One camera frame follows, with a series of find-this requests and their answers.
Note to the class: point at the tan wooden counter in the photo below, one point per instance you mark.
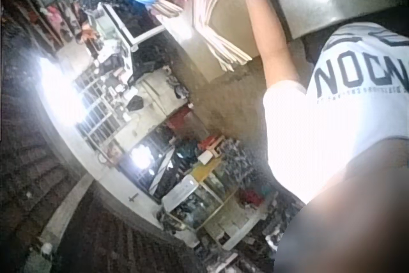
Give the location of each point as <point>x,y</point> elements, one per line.
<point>234,27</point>

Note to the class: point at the stack of cream clothes hangers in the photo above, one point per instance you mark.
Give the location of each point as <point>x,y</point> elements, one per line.
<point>220,33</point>

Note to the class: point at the white framed monitor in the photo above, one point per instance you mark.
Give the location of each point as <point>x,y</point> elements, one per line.
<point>137,20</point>

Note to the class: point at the cluttered shop counter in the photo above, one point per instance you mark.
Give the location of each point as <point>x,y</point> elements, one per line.
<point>150,84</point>

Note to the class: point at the black bag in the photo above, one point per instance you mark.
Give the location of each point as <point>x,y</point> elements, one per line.
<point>135,102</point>

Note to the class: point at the cluttered glass display cabinet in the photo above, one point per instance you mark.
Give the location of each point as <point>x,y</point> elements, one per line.
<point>207,190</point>

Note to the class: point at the cluttered wall shelf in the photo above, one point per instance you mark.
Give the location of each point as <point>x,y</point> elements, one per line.
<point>54,20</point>

